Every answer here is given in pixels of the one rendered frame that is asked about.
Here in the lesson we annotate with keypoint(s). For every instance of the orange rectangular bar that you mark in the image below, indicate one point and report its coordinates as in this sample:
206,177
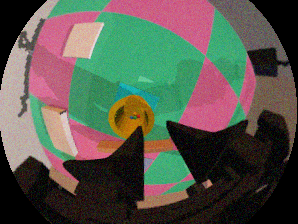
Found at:
150,146

